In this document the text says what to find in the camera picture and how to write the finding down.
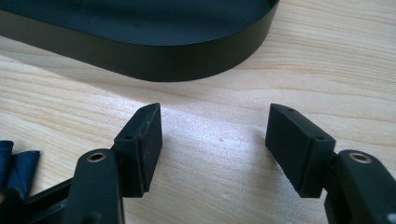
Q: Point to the dark blue cloth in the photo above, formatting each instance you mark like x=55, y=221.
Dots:
x=18, y=169

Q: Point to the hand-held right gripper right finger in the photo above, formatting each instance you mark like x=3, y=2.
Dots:
x=295, y=149

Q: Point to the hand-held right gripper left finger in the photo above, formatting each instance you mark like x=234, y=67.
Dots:
x=140, y=149

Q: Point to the black oval tray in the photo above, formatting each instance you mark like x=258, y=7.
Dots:
x=149, y=34

